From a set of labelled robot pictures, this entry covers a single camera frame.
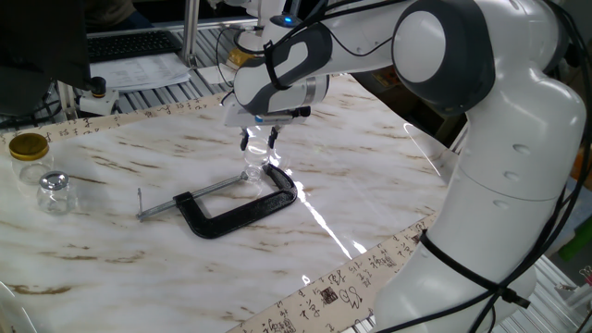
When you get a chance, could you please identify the beige calligraphy print cloth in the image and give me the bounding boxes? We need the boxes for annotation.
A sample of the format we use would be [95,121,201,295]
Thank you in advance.
[0,68,440,333]

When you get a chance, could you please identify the aluminium frame rail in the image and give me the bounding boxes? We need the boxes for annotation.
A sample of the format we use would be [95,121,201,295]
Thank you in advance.
[86,17,258,40]

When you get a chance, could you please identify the small clear glass jar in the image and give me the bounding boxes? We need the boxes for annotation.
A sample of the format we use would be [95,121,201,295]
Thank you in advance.
[240,150,274,187]

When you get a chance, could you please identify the black monitor cables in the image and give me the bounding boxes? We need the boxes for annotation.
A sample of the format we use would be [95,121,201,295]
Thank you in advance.
[0,94,64,131]

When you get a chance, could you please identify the black computer monitor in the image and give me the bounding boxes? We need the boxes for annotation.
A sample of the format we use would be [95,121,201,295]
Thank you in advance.
[0,0,93,117]

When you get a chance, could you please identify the green plastic object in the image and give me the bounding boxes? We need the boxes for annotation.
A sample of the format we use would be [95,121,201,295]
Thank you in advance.
[558,216,592,261]

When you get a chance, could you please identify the black computer keyboard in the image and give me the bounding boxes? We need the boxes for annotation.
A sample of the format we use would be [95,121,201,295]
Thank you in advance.
[86,30,184,64]

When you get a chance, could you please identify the white printed papers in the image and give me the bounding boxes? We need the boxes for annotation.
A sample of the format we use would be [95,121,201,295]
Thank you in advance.
[90,52,191,93]

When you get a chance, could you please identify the tall aluminium profile post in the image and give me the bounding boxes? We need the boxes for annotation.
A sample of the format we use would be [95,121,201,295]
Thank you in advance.
[180,0,201,68]

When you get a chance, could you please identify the white mount with black knob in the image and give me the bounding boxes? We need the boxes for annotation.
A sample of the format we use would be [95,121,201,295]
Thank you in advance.
[76,76,120,117]

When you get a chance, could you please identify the glass jar with silver lid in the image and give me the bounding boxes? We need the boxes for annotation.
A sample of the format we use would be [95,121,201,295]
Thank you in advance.
[35,170,78,216]

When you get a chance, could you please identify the glossy marble pattern sheet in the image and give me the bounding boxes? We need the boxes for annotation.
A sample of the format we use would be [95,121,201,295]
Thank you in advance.
[0,73,463,333]

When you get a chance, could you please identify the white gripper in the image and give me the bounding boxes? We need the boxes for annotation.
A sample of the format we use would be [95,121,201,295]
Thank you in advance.
[224,102,312,152]

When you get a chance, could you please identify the glass jar with gold lid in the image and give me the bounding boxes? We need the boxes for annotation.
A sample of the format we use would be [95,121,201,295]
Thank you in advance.
[7,132,55,186]

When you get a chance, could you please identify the orange box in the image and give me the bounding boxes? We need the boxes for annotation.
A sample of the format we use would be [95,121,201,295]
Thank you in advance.
[571,147,592,180]

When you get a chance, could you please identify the black C-clamp with steel screw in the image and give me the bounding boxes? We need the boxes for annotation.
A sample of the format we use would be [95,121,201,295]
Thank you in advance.
[135,162,299,241]

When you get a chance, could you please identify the gold coloured round object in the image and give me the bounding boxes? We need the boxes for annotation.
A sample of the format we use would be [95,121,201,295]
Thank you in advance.
[226,47,256,70]

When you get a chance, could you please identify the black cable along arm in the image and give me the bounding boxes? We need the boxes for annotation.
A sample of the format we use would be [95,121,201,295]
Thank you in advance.
[216,0,592,333]

